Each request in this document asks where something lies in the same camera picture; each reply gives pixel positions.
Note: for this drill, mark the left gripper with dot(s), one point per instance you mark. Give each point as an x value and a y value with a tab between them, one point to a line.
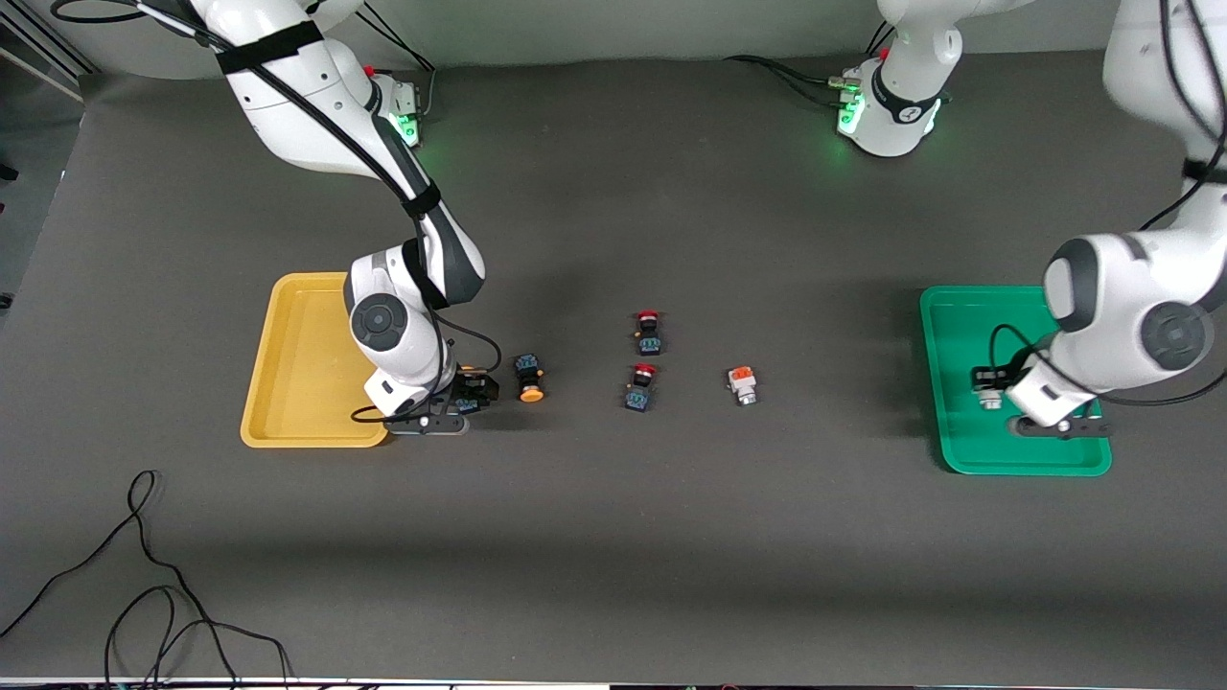
1000	376

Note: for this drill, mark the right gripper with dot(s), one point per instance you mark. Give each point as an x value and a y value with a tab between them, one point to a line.
474	388

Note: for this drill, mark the yellow push button switch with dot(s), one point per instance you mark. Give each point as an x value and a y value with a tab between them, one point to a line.
467	404
528	374

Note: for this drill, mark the white switch with green block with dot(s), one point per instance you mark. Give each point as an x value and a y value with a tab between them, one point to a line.
987	399

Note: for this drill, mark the white switch with orange block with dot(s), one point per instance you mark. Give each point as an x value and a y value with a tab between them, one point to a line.
742	383

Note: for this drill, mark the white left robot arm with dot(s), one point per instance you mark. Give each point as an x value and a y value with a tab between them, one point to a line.
1141	316

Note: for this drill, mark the green plastic tray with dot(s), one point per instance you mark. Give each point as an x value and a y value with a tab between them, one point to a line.
968	441

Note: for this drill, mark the yellow plastic tray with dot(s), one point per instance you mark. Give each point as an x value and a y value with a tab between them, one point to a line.
297	383

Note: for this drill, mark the dark grey table cloth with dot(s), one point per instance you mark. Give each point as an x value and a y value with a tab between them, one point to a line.
613	537

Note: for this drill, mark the red push button switch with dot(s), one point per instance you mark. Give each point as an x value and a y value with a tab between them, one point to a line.
639	393
649	335

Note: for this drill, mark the grey metal frame rail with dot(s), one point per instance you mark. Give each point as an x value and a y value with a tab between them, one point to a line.
57	53

